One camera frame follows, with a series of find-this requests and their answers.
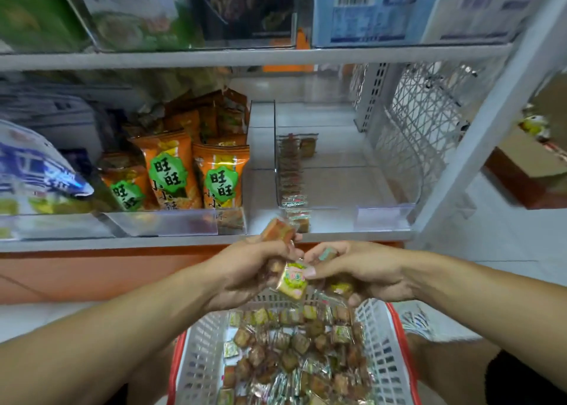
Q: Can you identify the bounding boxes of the person's right hand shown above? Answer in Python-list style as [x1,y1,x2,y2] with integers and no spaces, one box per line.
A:
[303,241,418,306]

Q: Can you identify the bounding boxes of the person's left hand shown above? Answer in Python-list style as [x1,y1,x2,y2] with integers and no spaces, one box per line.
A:
[202,236,302,313]

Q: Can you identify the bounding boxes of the bundle of snack packets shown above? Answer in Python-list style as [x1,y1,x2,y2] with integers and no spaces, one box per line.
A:
[259,216,360,302]

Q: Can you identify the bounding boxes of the pile of small snack packets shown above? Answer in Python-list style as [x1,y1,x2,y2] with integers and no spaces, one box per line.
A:
[217,301,373,405]

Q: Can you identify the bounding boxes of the row of small snack packets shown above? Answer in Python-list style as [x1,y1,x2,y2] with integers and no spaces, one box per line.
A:
[276,133,318,235]

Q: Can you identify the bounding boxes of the white basket with red rim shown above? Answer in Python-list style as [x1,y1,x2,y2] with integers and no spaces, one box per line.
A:
[168,296,422,405]

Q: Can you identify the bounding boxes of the white metal shelf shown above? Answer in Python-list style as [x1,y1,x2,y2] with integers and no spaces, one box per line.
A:
[0,0,567,253]

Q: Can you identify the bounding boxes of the person's left forearm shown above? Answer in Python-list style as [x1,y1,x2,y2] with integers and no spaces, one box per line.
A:
[0,263,218,405]

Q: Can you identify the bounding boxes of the person's right forearm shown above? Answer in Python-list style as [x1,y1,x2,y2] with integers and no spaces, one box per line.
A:
[409,251,567,393]

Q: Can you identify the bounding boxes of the person's right shoe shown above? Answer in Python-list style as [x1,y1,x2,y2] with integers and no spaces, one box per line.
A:
[394,301,435,341]

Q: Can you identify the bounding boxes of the clear plastic shelf front guard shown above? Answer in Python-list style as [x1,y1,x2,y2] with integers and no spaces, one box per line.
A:
[0,207,247,240]

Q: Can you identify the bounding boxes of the person's right leg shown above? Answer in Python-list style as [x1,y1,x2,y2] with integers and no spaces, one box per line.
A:
[408,334,501,405]

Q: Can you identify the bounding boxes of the person's leg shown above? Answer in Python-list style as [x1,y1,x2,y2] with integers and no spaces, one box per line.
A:
[124,342,178,405]
[408,334,501,405]

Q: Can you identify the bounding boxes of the person's left leg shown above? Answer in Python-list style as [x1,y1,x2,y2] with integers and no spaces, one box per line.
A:
[124,342,178,405]

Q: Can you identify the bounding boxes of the orange shelf base panel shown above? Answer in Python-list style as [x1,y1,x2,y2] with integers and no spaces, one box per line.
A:
[0,241,404,304]

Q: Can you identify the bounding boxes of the person's black shorts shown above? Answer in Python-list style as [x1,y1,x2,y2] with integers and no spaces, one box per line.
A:
[485,351,567,405]

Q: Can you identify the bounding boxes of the group of orange snack bags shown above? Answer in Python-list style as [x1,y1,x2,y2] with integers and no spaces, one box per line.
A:
[96,88,252,214]

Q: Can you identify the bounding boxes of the white perforated side panel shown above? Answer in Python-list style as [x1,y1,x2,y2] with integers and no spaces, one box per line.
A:
[348,62,510,211]

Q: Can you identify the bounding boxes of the brown cardboard box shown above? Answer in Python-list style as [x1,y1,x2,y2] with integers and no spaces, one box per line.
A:
[485,72,567,208]

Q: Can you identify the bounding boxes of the blue white snack bag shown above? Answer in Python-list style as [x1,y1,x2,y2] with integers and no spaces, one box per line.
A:
[0,119,94,217]

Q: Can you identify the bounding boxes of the blue product box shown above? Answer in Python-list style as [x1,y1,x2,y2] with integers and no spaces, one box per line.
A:
[312,0,444,49]

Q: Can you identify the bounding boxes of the black product box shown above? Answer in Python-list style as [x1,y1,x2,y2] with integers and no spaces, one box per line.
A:
[190,0,298,49]

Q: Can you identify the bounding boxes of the green white product box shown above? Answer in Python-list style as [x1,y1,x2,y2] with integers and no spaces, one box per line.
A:
[66,0,196,51]

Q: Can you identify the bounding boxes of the dark green product bag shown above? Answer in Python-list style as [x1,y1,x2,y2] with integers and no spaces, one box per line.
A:
[0,0,90,54]

